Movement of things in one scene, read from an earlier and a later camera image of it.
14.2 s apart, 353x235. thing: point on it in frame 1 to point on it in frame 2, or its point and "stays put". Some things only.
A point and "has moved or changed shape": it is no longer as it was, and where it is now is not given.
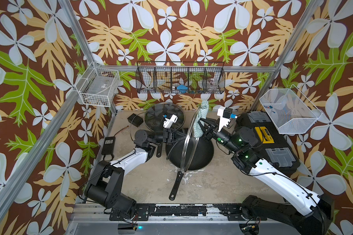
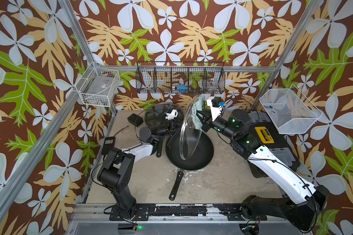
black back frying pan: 154,117 stays put
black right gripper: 209,131 to 209,123
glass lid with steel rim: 190,141 has moved or changed shape
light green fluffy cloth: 198,128 has moved or changed shape
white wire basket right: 290,111 stays put
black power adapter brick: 109,146 stays put
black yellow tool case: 272,146 stays put
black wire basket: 180,77 stays put
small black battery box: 135,120 stays put
